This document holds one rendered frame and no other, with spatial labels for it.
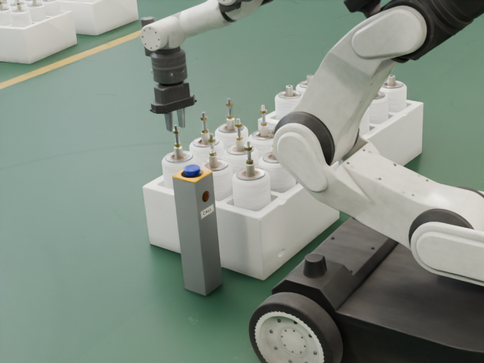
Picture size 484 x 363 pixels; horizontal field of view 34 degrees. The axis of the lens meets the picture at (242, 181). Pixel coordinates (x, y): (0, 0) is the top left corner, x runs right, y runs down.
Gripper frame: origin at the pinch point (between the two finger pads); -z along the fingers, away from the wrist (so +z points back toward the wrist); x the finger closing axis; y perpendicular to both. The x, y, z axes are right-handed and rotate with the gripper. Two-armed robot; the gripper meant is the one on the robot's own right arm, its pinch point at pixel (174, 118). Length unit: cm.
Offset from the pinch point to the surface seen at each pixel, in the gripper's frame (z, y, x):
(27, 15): -13, 215, 44
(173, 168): -12.2, -3.0, -3.7
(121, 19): -32, 243, 110
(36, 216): -36, 44, -27
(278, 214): -21.0, -29.7, 9.8
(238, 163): -13.3, -11.1, 11.6
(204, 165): -11.0, -9.8, 1.8
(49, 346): -36, -21, -51
